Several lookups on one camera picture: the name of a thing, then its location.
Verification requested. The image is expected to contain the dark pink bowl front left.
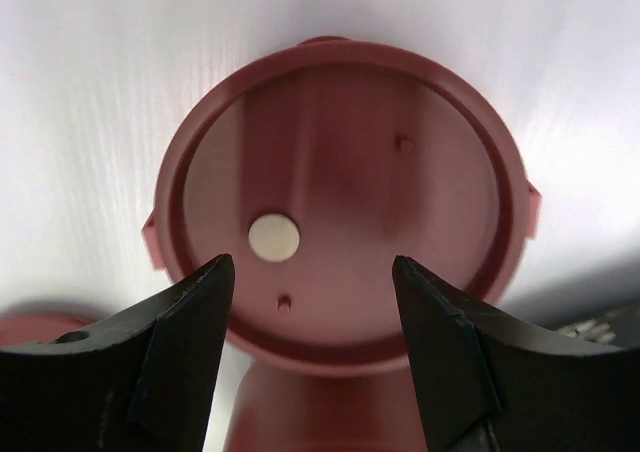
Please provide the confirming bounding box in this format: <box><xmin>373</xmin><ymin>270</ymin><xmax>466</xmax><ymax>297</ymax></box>
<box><xmin>224</xmin><ymin>363</ymin><xmax>427</xmax><ymax>451</ymax></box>

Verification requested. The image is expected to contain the black floral square plate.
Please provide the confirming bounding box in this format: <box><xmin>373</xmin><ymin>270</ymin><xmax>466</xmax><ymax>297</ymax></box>
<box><xmin>556</xmin><ymin>305</ymin><xmax>639</xmax><ymax>349</ymax></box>

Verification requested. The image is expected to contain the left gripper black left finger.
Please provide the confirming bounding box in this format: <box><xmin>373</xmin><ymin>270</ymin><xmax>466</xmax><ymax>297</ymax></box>
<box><xmin>1</xmin><ymin>254</ymin><xmax>235</xmax><ymax>451</ymax></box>

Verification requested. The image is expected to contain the dark red lid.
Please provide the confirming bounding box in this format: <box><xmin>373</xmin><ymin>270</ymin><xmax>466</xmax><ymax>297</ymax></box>
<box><xmin>1</xmin><ymin>300</ymin><xmax>106</xmax><ymax>347</ymax></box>
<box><xmin>165</xmin><ymin>65</ymin><xmax>527</xmax><ymax>376</ymax></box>

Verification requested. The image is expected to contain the pink bowl back left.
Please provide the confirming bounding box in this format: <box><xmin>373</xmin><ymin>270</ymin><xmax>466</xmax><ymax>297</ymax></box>
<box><xmin>142</xmin><ymin>36</ymin><xmax>542</xmax><ymax>273</ymax></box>

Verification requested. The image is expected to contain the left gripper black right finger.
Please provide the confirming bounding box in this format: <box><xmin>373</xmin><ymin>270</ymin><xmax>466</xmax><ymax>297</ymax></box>
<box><xmin>392</xmin><ymin>256</ymin><xmax>639</xmax><ymax>451</ymax></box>

